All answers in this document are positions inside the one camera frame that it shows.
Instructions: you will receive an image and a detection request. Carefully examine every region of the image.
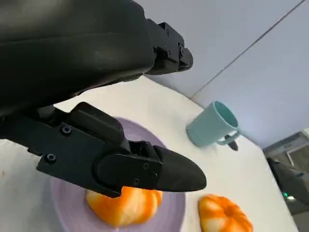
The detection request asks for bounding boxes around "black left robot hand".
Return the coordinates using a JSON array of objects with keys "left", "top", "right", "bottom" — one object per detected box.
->
[{"left": 0, "top": 0, "right": 208, "bottom": 199}]

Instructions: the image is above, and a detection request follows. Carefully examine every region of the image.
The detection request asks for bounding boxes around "orange and white bread roll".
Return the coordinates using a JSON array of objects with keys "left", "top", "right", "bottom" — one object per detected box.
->
[
  {"left": 85, "top": 185, "right": 163, "bottom": 229},
  {"left": 198, "top": 193, "right": 254, "bottom": 232}
]

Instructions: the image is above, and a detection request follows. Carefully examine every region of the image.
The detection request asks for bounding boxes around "pale green mug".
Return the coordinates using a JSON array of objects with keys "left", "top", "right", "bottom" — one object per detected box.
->
[{"left": 185, "top": 101, "right": 242, "bottom": 148}]

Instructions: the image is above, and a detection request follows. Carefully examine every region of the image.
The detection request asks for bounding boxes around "lilac plate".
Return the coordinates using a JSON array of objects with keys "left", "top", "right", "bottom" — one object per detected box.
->
[{"left": 49, "top": 116, "right": 187, "bottom": 232}]

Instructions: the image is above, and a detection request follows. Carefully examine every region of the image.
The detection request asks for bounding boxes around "grey workshop equipment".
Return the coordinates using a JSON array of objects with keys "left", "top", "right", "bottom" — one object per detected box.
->
[{"left": 262, "top": 129, "right": 309, "bottom": 218}]

